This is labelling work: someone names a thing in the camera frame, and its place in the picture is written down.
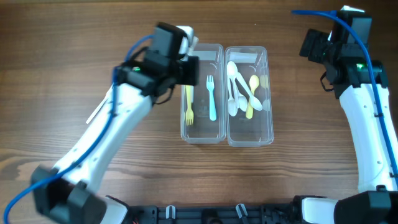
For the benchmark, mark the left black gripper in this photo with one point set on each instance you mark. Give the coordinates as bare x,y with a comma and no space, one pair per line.
191,76

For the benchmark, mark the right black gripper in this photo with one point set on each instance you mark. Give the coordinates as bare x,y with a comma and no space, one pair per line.
319,40

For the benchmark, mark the light blue plastic fork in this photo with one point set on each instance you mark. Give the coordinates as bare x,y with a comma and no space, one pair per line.
210,87

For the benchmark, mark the clear plastic container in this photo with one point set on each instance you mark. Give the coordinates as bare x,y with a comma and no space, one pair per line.
203,130
258,131

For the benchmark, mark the yellow plastic fork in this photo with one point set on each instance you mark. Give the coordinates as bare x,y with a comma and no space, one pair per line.
189,115

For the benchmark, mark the white plastic spoon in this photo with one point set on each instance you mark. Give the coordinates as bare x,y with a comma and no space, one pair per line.
257,104
242,101
231,72

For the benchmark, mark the white spoon crossing yellow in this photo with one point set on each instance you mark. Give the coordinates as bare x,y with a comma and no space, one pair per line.
232,108

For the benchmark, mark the yellow plastic spoon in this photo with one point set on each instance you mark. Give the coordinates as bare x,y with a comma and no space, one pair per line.
253,84

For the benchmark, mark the white plastic fork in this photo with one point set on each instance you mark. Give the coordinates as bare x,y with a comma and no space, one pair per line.
96,110
192,93

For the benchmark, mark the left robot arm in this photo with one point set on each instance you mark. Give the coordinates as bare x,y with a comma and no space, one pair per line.
67,193

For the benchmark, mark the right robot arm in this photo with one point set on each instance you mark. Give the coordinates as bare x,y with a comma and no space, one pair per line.
360,84

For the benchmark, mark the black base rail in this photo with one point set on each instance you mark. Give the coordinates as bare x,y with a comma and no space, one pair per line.
241,213

